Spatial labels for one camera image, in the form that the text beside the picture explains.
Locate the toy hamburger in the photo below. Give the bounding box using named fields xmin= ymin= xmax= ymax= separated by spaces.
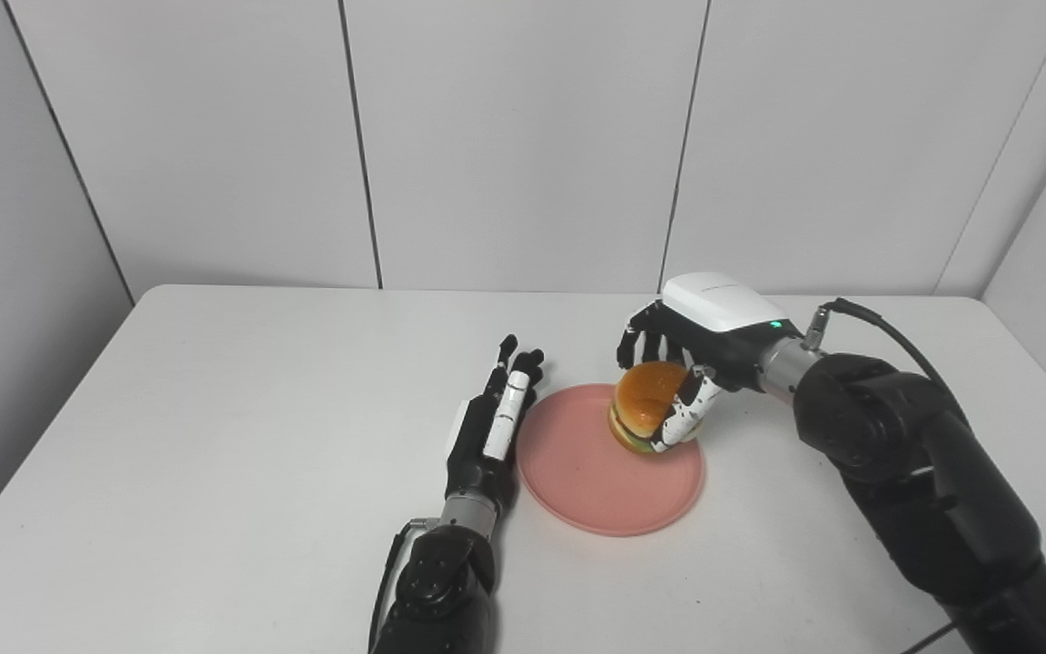
xmin=607 ymin=361 xmax=692 ymax=457

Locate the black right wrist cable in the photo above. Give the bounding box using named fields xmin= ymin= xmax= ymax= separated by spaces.
xmin=803 ymin=297 xmax=960 ymax=654

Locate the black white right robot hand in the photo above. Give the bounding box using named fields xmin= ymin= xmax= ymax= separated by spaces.
xmin=616 ymin=272 xmax=805 ymax=455

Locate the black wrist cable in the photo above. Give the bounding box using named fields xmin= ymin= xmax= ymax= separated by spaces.
xmin=369 ymin=518 xmax=438 ymax=654
xmin=803 ymin=297 xmax=960 ymax=654

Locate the pink round plate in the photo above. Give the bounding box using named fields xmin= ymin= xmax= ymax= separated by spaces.
xmin=516 ymin=382 xmax=706 ymax=537

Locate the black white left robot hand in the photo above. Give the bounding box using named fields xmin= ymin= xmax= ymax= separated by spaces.
xmin=444 ymin=334 xmax=547 ymax=510

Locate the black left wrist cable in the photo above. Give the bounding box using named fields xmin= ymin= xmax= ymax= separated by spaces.
xmin=369 ymin=518 xmax=438 ymax=654

